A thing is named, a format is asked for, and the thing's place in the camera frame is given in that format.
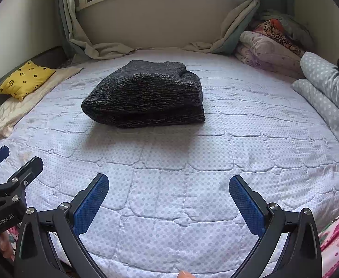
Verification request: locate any beige and teal curtain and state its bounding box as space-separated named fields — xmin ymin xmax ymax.
xmin=184 ymin=0 xmax=292 ymax=55
xmin=56 ymin=0 xmax=137 ymax=61

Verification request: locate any grey crumpled cloth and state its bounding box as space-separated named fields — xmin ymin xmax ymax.
xmin=259 ymin=10 xmax=315 ymax=51

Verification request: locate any black grey knitted hooded jacket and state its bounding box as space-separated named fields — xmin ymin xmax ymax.
xmin=81 ymin=60 xmax=205 ymax=128

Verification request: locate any person's left hand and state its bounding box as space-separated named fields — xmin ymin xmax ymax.
xmin=0 ymin=233 xmax=15 ymax=260

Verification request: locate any grey polka dot blanket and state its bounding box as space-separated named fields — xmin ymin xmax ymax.
xmin=291 ymin=51 xmax=339 ymax=163

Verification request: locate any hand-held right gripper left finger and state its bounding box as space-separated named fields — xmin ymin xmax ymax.
xmin=14 ymin=174 xmax=110 ymax=278

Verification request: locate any red patterned folded quilt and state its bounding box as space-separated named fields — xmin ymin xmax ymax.
xmin=252 ymin=19 xmax=303 ymax=57

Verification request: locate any pink floral folded quilt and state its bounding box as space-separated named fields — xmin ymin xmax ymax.
xmin=235 ymin=31 xmax=304 ymax=79

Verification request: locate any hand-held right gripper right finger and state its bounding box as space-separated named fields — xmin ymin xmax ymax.
xmin=229 ymin=175 xmax=323 ymax=278

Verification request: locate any cream knitted blanket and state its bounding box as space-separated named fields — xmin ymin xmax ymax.
xmin=0 ymin=66 xmax=84 ymax=139

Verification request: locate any yellow patterned pillow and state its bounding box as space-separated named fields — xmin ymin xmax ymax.
xmin=0 ymin=60 xmax=56 ymax=102

